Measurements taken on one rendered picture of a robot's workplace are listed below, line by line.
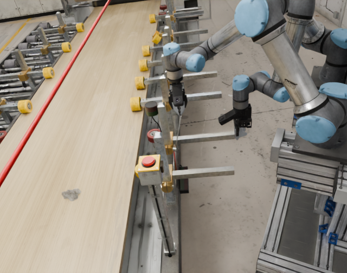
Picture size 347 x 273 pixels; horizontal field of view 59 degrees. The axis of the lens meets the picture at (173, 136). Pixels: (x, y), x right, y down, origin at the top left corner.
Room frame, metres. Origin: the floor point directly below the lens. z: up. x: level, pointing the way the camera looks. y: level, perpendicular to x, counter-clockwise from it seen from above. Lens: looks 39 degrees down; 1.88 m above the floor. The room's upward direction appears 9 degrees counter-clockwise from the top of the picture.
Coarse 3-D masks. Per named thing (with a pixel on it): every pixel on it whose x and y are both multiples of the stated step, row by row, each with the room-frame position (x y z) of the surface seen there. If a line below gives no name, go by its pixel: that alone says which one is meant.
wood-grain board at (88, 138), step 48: (96, 48) 2.59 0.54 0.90; (96, 96) 1.76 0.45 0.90; (144, 96) 1.66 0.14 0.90; (0, 144) 1.40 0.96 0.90; (48, 144) 1.33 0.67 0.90; (96, 144) 1.26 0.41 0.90; (0, 192) 1.02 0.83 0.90; (48, 192) 0.97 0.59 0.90; (96, 192) 0.92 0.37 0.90; (0, 240) 0.75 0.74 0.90; (48, 240) 0.71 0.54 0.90; (96, 240) 0.68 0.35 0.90
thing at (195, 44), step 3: (189, 42) 2.25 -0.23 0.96; (192, 42) 2.24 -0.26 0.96; (195, 42) 2.23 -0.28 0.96; (198, 42) 2.22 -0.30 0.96; (201, 42) 2.21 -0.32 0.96; (162, 45) 2.27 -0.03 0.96; (180, 45) 2.23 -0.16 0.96; (183, 45) 2.23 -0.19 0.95; (186, 45) 2.23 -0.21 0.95; (189, 45) 2.22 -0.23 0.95; (192, 45) 2.22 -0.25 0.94; (195, 45) 2.22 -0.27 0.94; (150, 48) 2.26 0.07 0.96; (153, 48) 2.25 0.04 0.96; (156, 48) 2.25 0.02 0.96; (159, 48) 2.25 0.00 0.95; (162, 48) 2.25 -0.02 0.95; (150, 51) 2.25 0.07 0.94; (153, 51) 2.25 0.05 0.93
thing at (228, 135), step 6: (222, 132) 1.24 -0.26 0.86; (228, 132) 1.23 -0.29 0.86; (174, 138) 1.26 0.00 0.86; (180, 138) 1.25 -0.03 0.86; (186, 138) 1.24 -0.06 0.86; (192, 138) 1.23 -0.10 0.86; (198, 138) 1.23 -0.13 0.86; (204, 138) 1.22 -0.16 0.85; (210, 138) 1.22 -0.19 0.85; (216, 138) 1.22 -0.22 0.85; (222, 138) 1.21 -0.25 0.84; (228, 138) 1.21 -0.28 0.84; (234, 138) 1.21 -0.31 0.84; (174, 144) 1.24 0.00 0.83
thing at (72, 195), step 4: (76, 188) 0.96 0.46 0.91; (64, 192) 0.94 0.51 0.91; (68, 192) 0.94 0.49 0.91; (72, 192) 0.93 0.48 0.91; (76, 192) 0.94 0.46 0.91; (80, 192) 0.94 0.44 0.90; (64, 196) 0.92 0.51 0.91; (68, 196) 0.92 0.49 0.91; (72, 196) 0.91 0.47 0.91; (76, 196) 0.91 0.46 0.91; (72, 200) 0.90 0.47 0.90
